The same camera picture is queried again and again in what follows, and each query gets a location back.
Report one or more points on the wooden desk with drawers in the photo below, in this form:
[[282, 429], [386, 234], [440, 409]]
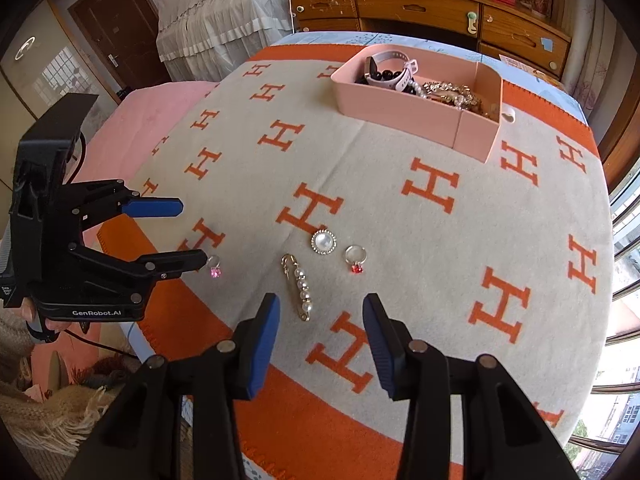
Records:
[[415, 5]]

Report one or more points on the wooden window frame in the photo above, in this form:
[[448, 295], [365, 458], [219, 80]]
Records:
[[620, 125]]

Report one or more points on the brown wooden door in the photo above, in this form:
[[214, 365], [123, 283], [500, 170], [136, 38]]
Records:
[[115, 25]]

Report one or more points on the glass panel sliding door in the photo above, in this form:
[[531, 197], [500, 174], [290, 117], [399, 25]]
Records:
[[45, 70]]

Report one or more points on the pink box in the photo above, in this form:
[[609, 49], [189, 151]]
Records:
[[400, 110]]

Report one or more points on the pale curtain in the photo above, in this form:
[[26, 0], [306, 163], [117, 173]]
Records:
[[590, 45]]

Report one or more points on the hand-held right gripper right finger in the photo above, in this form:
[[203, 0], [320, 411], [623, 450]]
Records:
[[382, 350]]

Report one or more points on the lace covered piano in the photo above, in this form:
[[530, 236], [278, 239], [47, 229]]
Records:
[[225, 20]]

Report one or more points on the round pearl brooch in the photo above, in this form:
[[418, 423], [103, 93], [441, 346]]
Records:
[[322, 242]]

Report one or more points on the person's left hand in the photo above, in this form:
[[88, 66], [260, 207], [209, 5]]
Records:
[[50, 328]]

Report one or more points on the blue sticker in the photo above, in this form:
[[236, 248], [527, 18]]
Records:
[[547, 44]]

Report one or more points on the white drawer safety lock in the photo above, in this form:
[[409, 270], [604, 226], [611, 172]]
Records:
[[471, 22]]

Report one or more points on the beige fringed knitted cloth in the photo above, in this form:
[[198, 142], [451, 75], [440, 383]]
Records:
[[50, 420]]

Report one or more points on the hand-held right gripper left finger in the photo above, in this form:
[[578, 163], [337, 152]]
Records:
[[262, 350]]

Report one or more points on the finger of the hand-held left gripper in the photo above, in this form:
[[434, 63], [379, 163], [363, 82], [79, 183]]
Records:
[[175, 261], [152, 207]]

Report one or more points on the orange patterned blanket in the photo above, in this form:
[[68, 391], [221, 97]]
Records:
[[400, 200]]

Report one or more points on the gold rhinestone hair comb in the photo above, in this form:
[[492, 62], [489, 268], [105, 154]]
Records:
[[450, 91]]

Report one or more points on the person's left forearm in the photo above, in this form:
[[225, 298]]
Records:
[[12, 350]]

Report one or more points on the pink blanket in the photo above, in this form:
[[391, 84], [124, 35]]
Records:
[[140, 110]]

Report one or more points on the gold pearl pin brooch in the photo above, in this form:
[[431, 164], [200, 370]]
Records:
[[301, 285]]

